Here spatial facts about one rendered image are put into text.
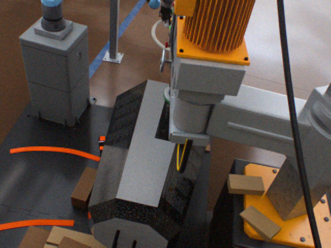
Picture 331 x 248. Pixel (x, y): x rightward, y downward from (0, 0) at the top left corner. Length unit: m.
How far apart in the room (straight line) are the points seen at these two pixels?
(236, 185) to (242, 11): 1.07
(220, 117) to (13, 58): 3.05
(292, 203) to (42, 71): 2.14
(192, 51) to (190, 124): 0.41
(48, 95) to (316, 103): 2.27
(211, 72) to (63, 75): 1.82
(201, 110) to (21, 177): 1.86
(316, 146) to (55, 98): 2.25
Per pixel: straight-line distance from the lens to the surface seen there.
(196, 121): 1.62
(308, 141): 1.65
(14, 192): 2.98
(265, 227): 1.99
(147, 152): 2.12
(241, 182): 2.09
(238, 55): 1.40
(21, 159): 3.16
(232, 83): 1.39
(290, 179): 1.93
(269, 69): 4.56
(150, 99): 2.46
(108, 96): 3.67
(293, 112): 1.04
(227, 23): 1.30
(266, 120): 1.58
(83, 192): 2.75
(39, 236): 2.62
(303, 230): 2.12
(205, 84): 1.39
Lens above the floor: 2.43
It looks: 45 degrees down
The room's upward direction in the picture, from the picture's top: 10 degrees clockwise
